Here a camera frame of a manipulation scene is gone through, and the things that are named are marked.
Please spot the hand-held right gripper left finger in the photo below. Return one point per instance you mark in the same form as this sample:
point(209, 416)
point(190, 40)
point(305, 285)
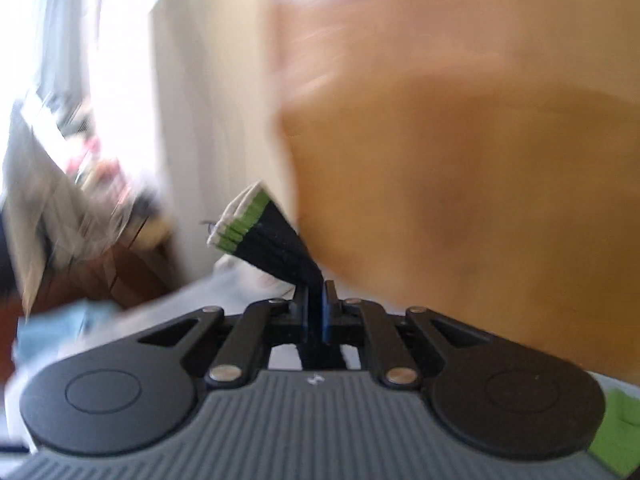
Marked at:
point(306, 312)

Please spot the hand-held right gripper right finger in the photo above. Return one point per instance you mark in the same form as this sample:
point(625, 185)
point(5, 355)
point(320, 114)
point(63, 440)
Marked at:
point(330, 312)

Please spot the black green striped sweater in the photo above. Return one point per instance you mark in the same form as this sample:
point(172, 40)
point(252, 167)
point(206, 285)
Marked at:
point(272, 242)

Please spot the striped blue bed sheet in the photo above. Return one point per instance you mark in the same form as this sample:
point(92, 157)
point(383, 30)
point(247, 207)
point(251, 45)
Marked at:
point(170, 305)

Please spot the wooden bedside cabinet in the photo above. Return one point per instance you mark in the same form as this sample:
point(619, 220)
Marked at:
point(125, 270)

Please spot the wooden headboard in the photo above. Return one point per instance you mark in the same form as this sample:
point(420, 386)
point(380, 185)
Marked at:
point(450, 160)

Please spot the light blue cloth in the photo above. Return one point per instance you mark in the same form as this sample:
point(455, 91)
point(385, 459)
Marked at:
point(60, 330)

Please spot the white cloth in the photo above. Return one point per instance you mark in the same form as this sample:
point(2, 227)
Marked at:
point(45, 195)

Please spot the green cloth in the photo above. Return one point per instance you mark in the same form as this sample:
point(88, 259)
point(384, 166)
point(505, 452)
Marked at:
point(617, 435)

